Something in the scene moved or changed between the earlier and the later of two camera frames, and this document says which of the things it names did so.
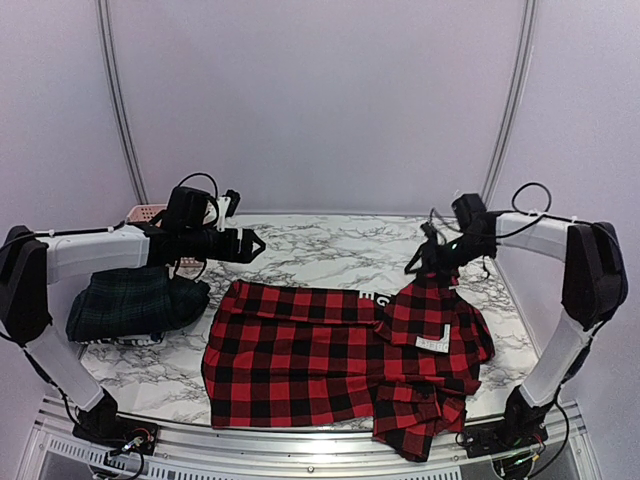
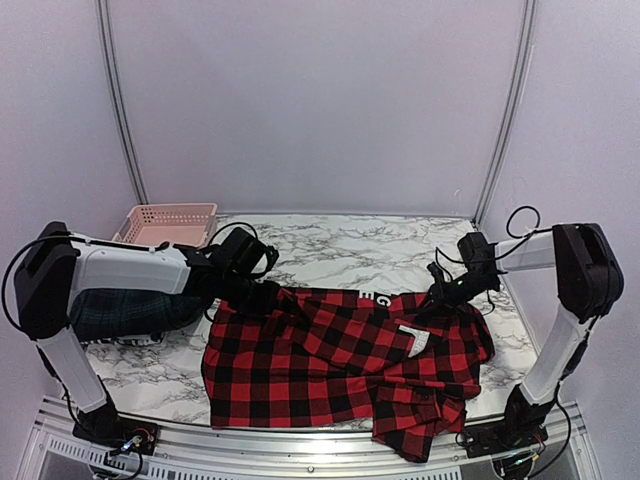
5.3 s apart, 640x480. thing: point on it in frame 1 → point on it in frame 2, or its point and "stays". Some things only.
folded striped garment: [139, 339] stays
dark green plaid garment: [132, 301] stays
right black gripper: [423, 248] → [440, 295]
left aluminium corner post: [121, 100] stays
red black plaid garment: [296, 356] stays
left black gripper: [230, 254] → [268, 303]
